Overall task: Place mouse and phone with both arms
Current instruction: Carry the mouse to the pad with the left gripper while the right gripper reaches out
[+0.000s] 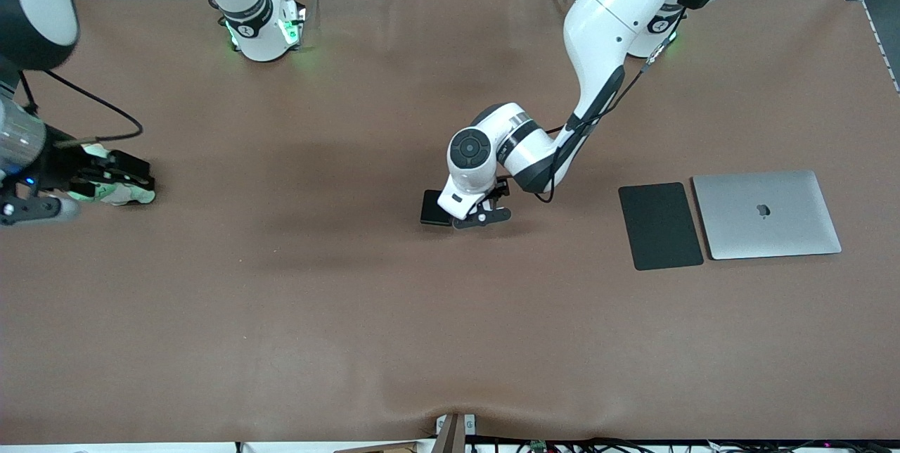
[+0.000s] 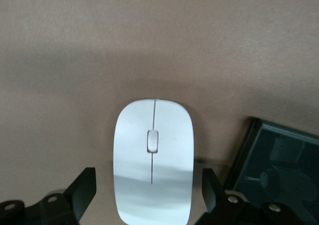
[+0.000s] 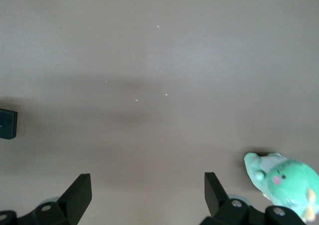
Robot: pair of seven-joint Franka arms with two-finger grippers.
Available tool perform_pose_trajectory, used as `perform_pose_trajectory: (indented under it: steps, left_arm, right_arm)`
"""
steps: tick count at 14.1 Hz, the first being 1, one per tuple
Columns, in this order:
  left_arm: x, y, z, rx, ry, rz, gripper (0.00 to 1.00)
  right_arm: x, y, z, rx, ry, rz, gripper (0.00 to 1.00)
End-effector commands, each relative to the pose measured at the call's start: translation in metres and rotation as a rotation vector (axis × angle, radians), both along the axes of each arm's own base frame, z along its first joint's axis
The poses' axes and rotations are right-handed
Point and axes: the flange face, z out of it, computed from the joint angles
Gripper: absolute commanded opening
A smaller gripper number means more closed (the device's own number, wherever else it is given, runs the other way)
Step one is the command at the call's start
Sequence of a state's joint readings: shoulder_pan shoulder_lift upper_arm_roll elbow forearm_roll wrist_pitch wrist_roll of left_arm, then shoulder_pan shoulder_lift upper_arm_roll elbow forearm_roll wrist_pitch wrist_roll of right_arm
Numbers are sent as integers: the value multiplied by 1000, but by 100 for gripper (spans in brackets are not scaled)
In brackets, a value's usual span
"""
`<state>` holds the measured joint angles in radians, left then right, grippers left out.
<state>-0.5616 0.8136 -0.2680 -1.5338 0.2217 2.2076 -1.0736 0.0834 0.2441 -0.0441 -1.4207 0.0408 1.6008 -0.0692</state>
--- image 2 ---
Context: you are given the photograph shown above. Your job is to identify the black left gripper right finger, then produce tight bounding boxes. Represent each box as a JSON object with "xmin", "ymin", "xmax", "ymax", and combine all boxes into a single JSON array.
[{"xmin": 196, "ymin": 167, "xmax": 319, "ymax": 225}]

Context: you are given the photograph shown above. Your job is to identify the white computer mouse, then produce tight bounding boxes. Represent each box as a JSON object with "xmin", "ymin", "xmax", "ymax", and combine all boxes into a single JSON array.
[{"xmin": 112, "ymin": 98, "xmax": 196, "ymax": 225}]

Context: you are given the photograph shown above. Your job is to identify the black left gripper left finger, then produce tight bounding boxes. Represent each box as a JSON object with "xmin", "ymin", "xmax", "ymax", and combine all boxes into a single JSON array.
[{"xmin": 0, "ymin": 167, "xmax": 97, "ymax": 225}]

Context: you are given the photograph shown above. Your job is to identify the brown table cover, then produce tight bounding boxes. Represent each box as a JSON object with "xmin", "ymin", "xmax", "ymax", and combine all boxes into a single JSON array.
[{"xmin": 0, "ymin": 0, "xmax": 319, "ymax": 225}]

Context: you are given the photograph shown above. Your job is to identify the black phone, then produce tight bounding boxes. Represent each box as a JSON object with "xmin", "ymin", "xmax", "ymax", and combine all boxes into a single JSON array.
[{"xmin": 224, "ymin": 115, "xmax": 319, "ymax": 217}]

